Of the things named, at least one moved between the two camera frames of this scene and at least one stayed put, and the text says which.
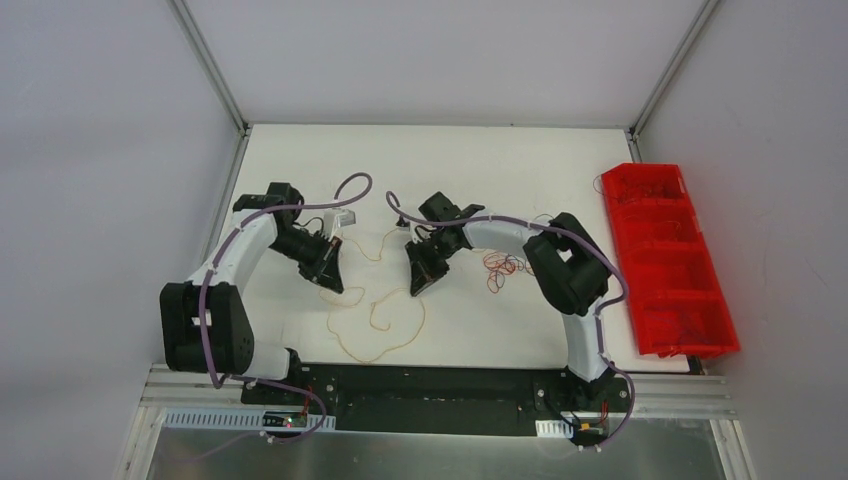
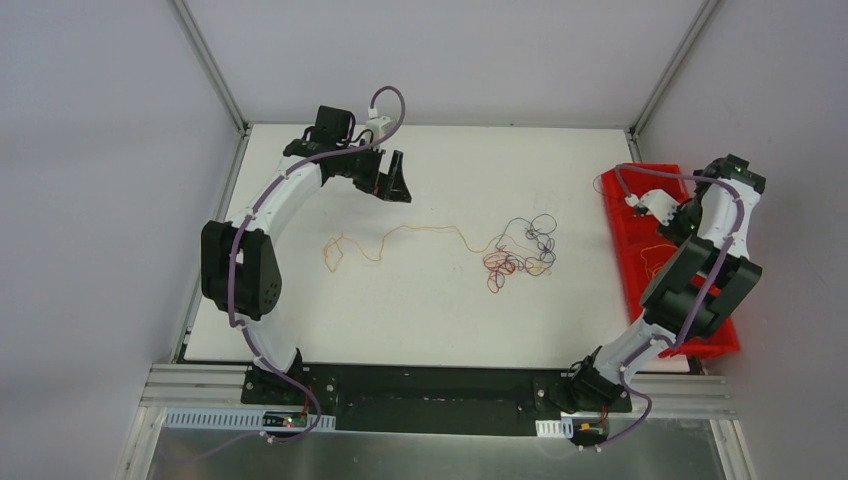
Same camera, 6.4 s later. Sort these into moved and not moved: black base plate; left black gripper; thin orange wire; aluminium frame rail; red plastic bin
Moved: left black gripper; thin orange wire
Not moved: black base plate; red plastic bin; aluminium frame rail
